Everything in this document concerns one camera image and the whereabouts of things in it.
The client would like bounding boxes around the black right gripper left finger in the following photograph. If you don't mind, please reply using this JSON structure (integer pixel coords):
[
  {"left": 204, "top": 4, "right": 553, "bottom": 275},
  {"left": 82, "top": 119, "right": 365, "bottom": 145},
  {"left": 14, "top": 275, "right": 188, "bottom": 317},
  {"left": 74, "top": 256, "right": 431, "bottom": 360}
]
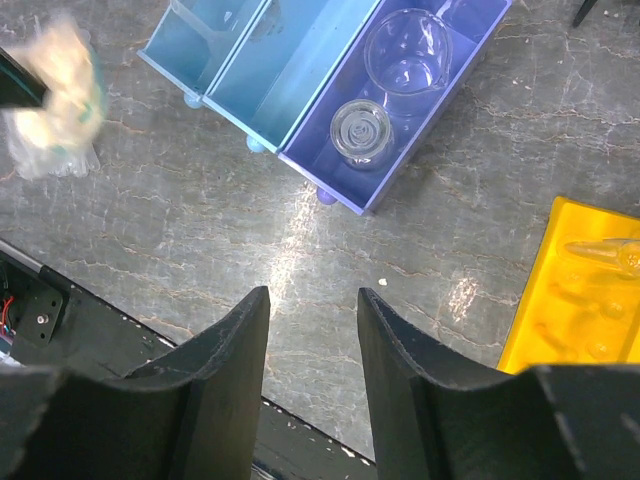
[{"left": 1, "top": 286, "right": 270, "bottom": 479}]

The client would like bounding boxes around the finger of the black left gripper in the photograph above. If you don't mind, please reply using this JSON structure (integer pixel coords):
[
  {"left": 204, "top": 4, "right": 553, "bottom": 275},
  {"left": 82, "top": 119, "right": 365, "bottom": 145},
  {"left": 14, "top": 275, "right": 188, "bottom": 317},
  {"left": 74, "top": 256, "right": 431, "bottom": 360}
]
[{"left": 0, "top": 49, "right": 49, "bottom": 108}]

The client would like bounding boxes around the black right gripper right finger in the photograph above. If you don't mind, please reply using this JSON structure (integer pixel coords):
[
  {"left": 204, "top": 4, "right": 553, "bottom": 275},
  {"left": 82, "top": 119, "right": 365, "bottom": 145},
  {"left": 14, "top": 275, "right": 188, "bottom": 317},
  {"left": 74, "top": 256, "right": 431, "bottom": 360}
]
[{"left": 357, "top": 288, "right": 639, "bottom": 479}]

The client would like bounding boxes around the bag of beige powder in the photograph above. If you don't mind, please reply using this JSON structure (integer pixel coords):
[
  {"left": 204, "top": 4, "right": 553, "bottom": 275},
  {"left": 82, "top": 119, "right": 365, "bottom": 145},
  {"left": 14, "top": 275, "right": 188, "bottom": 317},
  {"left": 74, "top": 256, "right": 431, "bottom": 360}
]
[{"left": 3, "top": 14, "right": 107, "bottom": 180}]

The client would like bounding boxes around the yellow test tube rack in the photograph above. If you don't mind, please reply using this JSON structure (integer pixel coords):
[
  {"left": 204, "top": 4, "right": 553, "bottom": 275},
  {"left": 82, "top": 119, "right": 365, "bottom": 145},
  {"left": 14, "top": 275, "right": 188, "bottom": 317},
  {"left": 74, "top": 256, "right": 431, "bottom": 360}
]
[{"left": 498, "top": 197, "right": 639, "bottom": 374}]

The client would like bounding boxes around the clear glass test tube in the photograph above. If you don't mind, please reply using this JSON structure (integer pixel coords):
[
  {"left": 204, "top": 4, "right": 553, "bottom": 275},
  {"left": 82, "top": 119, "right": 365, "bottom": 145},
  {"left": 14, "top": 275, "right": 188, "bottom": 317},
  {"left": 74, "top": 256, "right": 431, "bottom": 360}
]
[{"left": 564, "top": 239, "right": 639, "bottom": 277}]

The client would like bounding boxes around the small clear glass vial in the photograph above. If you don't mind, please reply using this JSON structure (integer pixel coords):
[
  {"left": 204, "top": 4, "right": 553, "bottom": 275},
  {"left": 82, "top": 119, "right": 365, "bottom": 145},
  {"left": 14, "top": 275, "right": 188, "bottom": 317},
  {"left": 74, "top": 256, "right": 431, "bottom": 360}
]
[{"left": 329, "top": 99, "right": 394, "bottom": 171}]

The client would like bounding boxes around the blue three-compartment drawer box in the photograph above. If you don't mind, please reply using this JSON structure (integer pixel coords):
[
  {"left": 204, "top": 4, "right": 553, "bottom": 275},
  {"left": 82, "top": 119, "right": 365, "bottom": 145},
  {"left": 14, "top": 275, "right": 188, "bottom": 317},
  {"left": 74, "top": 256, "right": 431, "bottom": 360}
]
[{"left": 140, "top": 1, "right": 510, "bottom": 214}]

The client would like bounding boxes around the clear glass beaker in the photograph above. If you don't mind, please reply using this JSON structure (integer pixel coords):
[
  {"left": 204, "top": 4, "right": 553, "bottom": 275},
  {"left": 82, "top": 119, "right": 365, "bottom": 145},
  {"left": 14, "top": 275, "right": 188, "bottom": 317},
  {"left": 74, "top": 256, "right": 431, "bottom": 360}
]
[{"left": 364, "top": 8, "right": 453, "bottom": 116}]

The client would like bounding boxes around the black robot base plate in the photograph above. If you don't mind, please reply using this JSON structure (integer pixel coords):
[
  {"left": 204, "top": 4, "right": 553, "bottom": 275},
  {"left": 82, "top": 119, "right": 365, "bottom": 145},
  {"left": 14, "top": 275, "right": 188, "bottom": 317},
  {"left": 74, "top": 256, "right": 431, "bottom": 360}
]
[{"left": 0, "top": 237, "right": 376, "bottom": 480}]

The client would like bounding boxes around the black wire basket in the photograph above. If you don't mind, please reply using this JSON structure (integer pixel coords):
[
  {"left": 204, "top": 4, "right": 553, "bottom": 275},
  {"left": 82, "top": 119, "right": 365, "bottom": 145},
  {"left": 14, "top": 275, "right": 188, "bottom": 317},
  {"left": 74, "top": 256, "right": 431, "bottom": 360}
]
[{"left": 570, "top": 0, "right": 639, "bottom": 29}]

